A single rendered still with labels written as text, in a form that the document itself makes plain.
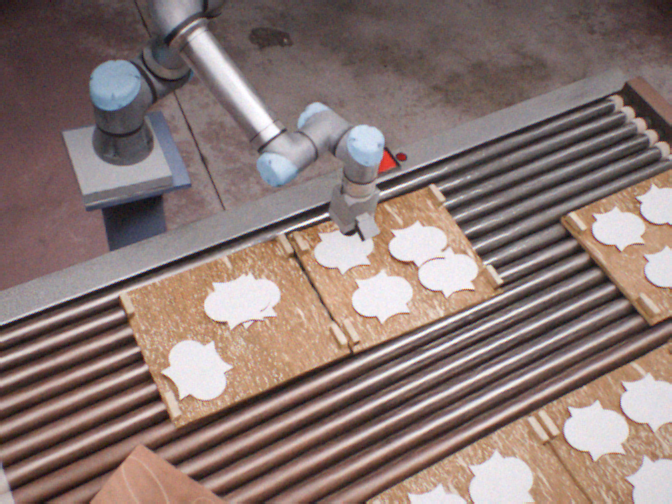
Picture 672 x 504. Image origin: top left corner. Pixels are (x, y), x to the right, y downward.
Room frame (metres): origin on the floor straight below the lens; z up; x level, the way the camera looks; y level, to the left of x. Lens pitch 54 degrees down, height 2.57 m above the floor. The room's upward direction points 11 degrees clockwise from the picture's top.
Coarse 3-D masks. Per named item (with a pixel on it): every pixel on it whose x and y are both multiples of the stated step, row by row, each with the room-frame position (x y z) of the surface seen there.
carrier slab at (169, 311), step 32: (256, 256) 1.10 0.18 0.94; (160, 288) 0.96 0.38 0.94; (192, 288) 0.98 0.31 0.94; (288, 288) 1.03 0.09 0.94; (128, 320) 0.87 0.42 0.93; (160, 320) 0.88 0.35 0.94; (192, 320) 0.90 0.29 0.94; (288, 320) 0.94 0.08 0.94; (320, 320) 0.96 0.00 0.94; (160, 352) 0.81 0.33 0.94; (224, 352) 0.84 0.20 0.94; (256, 352) 0.85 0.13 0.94; (288, 352) 0.87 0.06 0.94; (320, 352) 0.88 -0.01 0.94; (160, 384) 0.73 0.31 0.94; (256, 384) 0.78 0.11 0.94; (192, 416) 0.68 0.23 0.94
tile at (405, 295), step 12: (384, 276) 1.11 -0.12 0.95; (396, 276) 1.11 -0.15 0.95; (360, 288) 1.06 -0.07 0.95; (372, 288) 1.07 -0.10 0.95; (384, 288) 1.07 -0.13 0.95; (396, 288) 1.08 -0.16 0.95; (408, 288) 1.09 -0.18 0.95; (360, 300) 1.03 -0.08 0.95; (372, 300) 1.03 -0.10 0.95; (384, 300) 1.04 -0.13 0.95; (396, 300) 1.05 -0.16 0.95; (408, 300) 1.05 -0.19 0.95; (360, 312) 1.00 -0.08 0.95; (372, 312) 1.00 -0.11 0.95; (384, 312) 1.01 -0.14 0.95; (396, 312) 1.02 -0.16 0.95; (408, 312) 1.02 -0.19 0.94
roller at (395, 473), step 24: (648, 336) 1.10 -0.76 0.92; (600, 360) 1.01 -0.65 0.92; (624, 360) 1.03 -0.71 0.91; (552, 384) 0.93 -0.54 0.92; (576, 384) 0.94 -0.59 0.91; (504, 408) 0.84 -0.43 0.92; (528, 408) 0.86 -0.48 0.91; (456, 432) 0.77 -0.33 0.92; (480, 432) 0.78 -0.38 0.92; (408, 456) 0.69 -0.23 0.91; (432, 456) 0.70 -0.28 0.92; (384, 480) 0.63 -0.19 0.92
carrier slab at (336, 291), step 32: (416, 192) 1.39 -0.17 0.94; (320, 224) 1.23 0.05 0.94; (384, 224) 1.27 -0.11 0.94; (448, 224) 1.31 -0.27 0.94; (384, 256) 1.17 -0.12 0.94; (320, 288) 1.05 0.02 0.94; (352, 288) 1.06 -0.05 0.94; (416, 288) 1.10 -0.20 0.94; (480, 288) 1.13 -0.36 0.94; (352, 320) 0.98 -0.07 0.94; (416, 320) 1.01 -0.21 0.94; (352, 352) 0.90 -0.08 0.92
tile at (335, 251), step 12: (324, 240) 1.18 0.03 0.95; (336, 240) 1.18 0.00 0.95; (348, 240) 1.19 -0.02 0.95; (360, 240) 1.20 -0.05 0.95; (324, 252) 1.14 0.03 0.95; (336, 252) 1.15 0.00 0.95; (348, 252) 1.16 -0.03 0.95; (360, 252) 1.16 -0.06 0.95; (324, 264) 1.11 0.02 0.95; (336, 264) 1.11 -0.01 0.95; (348, 264) 1.12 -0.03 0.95; (360, 264) 1.13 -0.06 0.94
